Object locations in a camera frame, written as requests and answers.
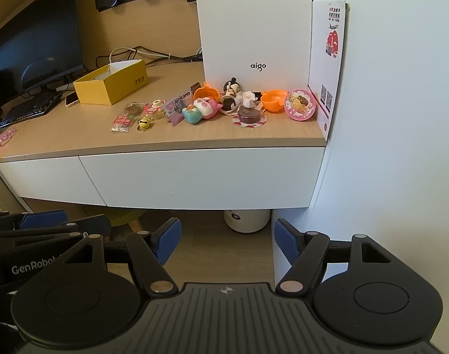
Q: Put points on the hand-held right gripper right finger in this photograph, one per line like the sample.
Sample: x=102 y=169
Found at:
x=287 y=242

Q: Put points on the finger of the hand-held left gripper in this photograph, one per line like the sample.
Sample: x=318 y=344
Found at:
x=43 y=220
x=91 y=226

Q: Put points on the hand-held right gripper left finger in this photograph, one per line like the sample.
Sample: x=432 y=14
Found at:
x=169 y=242

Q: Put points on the wide white drawer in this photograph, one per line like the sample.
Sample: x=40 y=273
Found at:
x=202 y=177

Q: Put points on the clear packet with red label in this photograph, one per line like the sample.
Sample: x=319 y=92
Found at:
x=123 y=121

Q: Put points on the gold bell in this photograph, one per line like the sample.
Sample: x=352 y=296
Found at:
x=145 y=124

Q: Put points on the teal toy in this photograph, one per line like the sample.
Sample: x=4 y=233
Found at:
x=192 y=115

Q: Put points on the small pink toy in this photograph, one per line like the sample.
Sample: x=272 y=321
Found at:
x=148 y=109

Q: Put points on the brown toy cake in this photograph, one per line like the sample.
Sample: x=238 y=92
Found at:
x=248 y=115
x=228 y=102

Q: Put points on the capsule blister card pack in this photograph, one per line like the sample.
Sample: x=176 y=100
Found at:
x=180 y=107

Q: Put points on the pink toy plate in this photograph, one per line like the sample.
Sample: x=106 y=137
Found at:
x=301 y=104

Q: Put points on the white donut toy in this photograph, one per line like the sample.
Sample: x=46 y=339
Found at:
x=158 y=103

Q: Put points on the pink owl toy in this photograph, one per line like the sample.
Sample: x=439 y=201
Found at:
x=207 y=107

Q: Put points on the orange toy bowl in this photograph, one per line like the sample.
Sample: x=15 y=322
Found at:
x=274 y=101

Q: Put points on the black and white figure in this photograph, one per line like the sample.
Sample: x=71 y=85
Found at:
x=232 y=84

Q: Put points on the green stool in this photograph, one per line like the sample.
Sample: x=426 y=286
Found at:
x=125 y=217

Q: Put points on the narrow white drawer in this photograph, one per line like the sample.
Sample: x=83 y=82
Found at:
x=43 y=177

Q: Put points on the white waste bin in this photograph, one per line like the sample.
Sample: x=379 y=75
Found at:
x=246 y=219

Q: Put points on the pink plastic packet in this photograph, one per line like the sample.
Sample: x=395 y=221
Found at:
x=3 y=138

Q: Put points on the black keyboard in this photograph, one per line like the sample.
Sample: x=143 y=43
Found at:
x=29 y=108

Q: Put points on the small white phone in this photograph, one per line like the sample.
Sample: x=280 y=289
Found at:
x=72 y=99

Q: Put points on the yellow cardboard box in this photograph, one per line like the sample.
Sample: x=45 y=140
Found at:
x=95 y=90

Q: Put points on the black computer monitor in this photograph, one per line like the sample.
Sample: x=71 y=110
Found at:
x=36 y=44

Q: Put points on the white card with red print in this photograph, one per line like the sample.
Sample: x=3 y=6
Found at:
x=327 y=62

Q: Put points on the white computer case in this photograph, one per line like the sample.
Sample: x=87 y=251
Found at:
x=254 y=25

